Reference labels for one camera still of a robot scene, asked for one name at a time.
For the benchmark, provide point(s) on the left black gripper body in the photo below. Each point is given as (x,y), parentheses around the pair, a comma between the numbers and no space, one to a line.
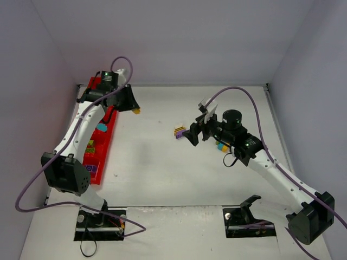
(126,98)

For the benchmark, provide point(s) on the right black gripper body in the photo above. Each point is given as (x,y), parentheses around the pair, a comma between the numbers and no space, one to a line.
(205,129)

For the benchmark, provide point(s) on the small orange lego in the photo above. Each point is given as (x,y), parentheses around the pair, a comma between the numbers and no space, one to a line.
(136,111)

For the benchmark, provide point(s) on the purple yellow striped lego stack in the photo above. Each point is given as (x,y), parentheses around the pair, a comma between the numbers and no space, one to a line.
(178,132)

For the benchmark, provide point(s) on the teal oval lego piece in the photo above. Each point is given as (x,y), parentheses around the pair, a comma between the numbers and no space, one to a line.
(102,127)

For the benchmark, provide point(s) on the long lime green lego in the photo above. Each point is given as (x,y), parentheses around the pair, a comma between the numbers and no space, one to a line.
(90,150)

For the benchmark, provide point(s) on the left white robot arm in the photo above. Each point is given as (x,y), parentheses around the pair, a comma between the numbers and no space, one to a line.
(64,170)

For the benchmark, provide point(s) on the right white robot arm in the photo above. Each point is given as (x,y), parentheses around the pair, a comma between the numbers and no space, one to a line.
(312,211)

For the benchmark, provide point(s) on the yellow blue green lego stack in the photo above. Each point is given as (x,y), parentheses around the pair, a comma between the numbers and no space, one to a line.
(222,147)

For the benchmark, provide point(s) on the red divided plastic bin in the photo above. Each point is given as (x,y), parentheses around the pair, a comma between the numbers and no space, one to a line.
(102,141)

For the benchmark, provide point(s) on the purple lego in bin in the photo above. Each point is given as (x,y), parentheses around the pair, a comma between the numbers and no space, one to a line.
(92,169)

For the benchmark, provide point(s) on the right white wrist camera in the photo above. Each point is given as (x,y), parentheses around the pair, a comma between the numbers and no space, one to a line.
(208,110)

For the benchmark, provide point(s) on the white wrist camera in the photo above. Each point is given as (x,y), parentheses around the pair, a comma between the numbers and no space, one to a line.
(208,110)
(122,76)

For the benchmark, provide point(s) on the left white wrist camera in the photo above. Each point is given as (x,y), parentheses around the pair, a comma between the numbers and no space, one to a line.
(122,76)

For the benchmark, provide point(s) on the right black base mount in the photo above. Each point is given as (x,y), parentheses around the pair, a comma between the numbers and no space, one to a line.
(239,222)

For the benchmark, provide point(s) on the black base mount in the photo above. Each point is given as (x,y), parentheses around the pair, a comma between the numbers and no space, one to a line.
(98,227)
(239,222)

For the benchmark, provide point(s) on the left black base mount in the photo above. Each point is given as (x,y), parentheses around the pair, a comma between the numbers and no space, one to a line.
(98,227)

